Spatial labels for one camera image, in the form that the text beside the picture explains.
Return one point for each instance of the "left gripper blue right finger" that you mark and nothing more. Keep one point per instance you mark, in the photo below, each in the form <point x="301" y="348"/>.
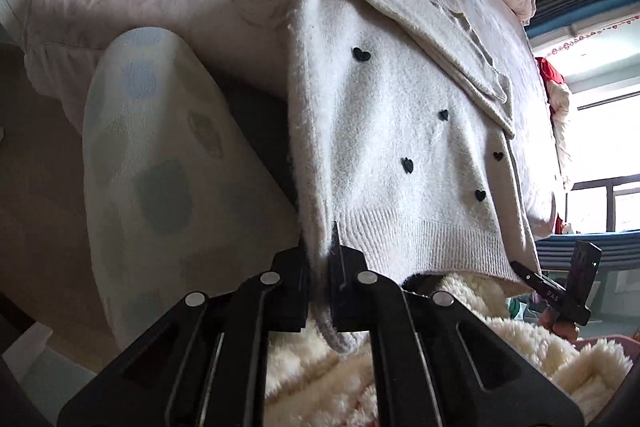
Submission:
<point x="336" y="271"/>

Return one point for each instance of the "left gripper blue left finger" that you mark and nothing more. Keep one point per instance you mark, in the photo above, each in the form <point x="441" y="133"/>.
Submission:
<point x="304" y="272"/>

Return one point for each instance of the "cream sweater with black hearts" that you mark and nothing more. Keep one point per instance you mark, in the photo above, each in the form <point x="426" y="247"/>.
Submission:
<point x="402" y="122"/>

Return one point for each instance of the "person's right hand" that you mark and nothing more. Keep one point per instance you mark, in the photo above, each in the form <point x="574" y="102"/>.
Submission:
<point x="557" y="324"/>

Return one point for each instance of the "fluffy cream fleece jacket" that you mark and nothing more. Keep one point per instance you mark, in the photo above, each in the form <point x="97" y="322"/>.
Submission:
<point x="448" y="355"/>

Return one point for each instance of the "patterned white pyjama leg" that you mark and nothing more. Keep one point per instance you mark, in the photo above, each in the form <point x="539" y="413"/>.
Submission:
<point x="176" y="198"/>

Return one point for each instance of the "red cloth by window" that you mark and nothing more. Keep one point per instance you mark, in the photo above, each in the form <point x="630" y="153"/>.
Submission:
<point x="548" y="72"/>

